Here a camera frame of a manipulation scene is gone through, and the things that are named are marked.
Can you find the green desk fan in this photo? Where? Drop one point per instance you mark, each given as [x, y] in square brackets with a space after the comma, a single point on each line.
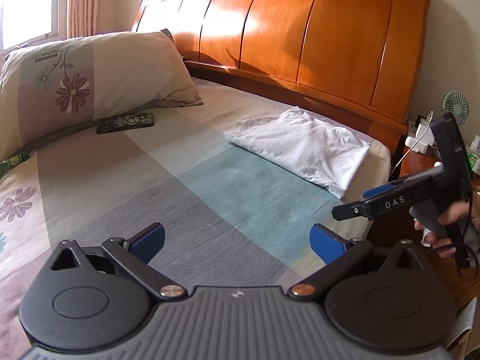
[455, 105]

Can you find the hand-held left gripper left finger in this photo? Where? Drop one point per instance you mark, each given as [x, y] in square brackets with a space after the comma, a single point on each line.
[148, 238]

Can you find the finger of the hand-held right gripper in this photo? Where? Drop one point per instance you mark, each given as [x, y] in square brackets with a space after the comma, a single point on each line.
[350, 210]
[378, 191]

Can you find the white charger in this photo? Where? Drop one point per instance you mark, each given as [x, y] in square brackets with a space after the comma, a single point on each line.
[422, 144]

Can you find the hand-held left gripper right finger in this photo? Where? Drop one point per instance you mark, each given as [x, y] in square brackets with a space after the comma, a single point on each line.
[326, 245]

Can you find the bright window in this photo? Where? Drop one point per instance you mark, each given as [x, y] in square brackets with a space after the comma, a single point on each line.
[26, 3]

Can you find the wooden nightstand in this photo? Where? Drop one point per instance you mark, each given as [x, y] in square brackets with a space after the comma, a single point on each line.
[414, 163]

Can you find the wooden headboard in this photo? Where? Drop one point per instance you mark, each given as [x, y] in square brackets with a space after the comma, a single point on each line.
[281, 26]

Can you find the white printed t-shirt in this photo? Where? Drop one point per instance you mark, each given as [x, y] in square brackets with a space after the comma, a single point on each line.
[300, 146]

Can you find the person's right hand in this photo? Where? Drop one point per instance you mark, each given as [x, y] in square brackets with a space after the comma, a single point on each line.
[455, 213]

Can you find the patterned curtain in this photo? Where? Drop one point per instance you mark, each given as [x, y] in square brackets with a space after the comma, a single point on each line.
[84, 0]

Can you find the floral pillow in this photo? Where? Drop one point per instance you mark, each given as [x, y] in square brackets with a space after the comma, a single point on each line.
[112, 71]

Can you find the green glass bottle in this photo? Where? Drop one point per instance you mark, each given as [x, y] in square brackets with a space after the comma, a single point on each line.
[13, 161]

